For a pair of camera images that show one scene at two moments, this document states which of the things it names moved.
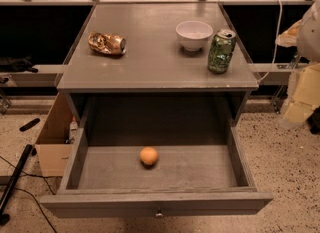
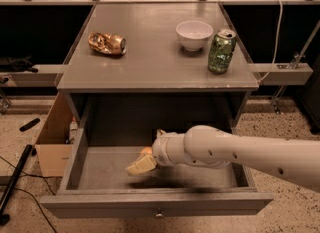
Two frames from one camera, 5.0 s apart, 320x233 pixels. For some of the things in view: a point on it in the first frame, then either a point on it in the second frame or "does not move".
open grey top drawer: (186, 181) does not move
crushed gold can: (109, 44) does not move
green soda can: (221, 50) does not move
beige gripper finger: (306, 96) -> (167, 150)
